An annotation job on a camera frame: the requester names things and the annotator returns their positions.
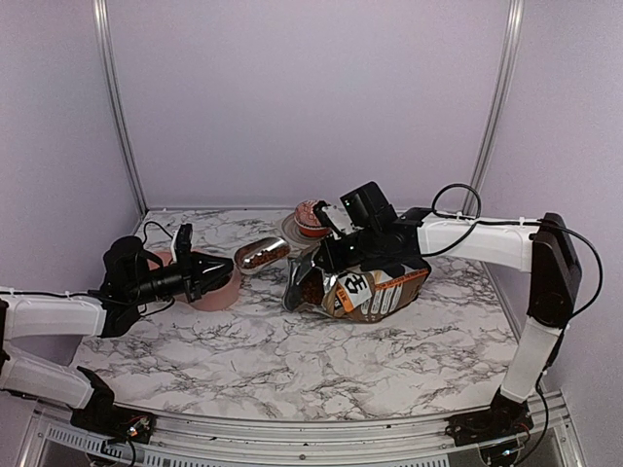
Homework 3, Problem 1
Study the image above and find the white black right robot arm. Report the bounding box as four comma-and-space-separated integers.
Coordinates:
311, 182, 582, 446

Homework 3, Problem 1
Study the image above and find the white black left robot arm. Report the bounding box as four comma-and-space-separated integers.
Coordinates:
1, 224, 235, 443

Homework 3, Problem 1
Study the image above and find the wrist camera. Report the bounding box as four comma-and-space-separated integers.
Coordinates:
170, 223, 193, 263
312, 200, 355, 239

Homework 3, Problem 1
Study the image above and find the aluminium frame post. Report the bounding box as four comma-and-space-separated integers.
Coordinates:
92, 0, 149, 217
470, 0, 525, 195

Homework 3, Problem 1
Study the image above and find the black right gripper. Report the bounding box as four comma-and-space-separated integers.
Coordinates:
315, 223, 384, 272

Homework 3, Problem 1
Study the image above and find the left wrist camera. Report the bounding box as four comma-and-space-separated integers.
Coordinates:
170, 223, 193, 263

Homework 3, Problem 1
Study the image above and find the right aluminium frame post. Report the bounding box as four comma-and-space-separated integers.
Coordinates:
470, 0, 525, 195

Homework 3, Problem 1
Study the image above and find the red patterned ceramic bowl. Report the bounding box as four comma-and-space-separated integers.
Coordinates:
294, 199, 329, 238

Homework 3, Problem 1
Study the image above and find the white brown pet food bag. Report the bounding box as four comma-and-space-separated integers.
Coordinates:
282, 247, 431, 324

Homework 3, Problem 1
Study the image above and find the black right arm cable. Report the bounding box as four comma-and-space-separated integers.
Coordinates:
430, 182, 605, 320

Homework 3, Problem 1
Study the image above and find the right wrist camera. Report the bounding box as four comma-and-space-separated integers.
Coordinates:
312, 200, 355, 239

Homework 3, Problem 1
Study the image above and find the silver metal scoop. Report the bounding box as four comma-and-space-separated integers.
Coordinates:
234, 236, 291, 275

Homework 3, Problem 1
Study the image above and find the left aluminium frame post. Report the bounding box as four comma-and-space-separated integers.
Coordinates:
92, 0, 149, 217

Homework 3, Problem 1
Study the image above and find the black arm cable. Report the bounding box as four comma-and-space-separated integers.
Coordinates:
430, 182, 605, 320
0, 221, 176, 317

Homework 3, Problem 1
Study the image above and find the white tape roll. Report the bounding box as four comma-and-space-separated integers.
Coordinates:
276, 213, 321, 250

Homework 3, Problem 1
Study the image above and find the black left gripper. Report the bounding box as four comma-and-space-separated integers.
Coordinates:
127, 247, 233, 305

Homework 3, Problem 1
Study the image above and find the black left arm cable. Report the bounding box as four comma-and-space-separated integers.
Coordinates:
0, 221, 176, 317

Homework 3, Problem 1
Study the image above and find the pink double pet feeder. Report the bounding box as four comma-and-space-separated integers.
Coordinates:
175, 268, 241, 311

